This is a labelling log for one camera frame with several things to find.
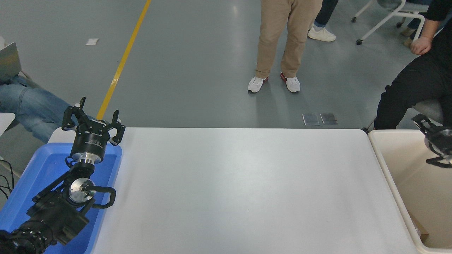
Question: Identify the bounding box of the white board corner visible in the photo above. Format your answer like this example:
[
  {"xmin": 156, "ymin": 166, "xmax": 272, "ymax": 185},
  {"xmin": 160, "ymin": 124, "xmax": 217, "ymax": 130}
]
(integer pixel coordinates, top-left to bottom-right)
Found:
[{"xmin": 0, "ymin": 113, "xmax": 16, "ymax": 137}]

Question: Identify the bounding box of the grey laptop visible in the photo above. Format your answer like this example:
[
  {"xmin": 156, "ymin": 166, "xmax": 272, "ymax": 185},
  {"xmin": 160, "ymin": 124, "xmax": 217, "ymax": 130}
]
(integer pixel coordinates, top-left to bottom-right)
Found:
[{"xmin": 0, "ymin": 42, "xmax": 22, "ymax": 84}]

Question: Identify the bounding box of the white wheeled chair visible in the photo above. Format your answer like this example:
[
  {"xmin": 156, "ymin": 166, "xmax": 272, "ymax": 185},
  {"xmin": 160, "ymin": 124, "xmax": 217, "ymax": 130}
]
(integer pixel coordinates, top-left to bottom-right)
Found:
[{"xmin": 352, "ymin": 0, "xmax": 433, "ymax": 46}]

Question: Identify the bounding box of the large pale plastic bin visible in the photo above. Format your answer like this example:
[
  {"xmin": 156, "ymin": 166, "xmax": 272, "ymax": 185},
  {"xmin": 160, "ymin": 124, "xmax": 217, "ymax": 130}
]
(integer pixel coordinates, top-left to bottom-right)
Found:
[{"xmin": 367, "ymin": 129, "xmax": 452, "ymax": 254}]

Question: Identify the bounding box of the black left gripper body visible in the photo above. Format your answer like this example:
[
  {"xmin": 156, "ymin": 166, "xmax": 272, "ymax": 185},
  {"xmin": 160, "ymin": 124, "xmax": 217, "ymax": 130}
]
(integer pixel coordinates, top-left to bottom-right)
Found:
[{"xmin": 71, "ymin": 121, "xmax": 112, "ymax": 158}]

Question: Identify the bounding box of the black cable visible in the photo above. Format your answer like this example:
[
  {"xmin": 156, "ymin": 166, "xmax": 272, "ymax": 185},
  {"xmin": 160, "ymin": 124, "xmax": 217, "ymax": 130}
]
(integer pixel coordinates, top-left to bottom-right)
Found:
[
  {"xmin": 0, "ymin": 173, "xmax": 10, "ymax": 200},
  {"xmin": 0, "ymin": 159, "xmax": 15, "ymax": 188}
]

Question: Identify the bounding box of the person in tan trousers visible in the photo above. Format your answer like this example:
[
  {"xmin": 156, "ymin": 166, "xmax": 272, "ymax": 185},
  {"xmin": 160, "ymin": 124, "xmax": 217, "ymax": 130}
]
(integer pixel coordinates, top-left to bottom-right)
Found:
[{"xmin": 248, "ymin": 0, "xmax": 322, "ymax": 93}]

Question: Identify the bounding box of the person on white chair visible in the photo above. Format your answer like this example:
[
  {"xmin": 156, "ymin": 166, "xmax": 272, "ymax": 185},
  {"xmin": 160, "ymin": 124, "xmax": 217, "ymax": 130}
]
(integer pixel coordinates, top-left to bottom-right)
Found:
[{"xmin": 401, "ymin": 17, "xmax": 425, "ymax": 48}]

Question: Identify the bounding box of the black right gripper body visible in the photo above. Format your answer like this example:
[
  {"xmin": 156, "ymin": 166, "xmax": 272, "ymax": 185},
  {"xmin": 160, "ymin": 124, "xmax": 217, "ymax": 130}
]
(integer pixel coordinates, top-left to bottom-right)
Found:
[{"xmin": 424, "ymin": 127, "xmax": 447, "ymax": 156}]

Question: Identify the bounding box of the blue plastic tray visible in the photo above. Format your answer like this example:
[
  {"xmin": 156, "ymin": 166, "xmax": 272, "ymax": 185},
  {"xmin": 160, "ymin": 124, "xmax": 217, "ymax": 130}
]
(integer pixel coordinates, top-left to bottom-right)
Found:
[{"xmin": 0, "ymin": 142, "xmax": 123, "ymax": 254}]

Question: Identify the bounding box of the person's right hand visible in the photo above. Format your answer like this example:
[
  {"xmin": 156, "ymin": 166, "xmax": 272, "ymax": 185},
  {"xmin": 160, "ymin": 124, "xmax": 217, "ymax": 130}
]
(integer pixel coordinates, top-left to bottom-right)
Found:
[{"xmin": 410, "ymin": 35, "xmax": 433, "ymax": 56}]

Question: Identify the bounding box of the seated person with laptop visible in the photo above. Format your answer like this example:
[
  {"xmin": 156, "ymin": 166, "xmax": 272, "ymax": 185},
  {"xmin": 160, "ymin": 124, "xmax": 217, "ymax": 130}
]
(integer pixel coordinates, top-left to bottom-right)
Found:
[{"xmin": 0, "ymin": 34, "xmax": 97, "ymax": 143}]

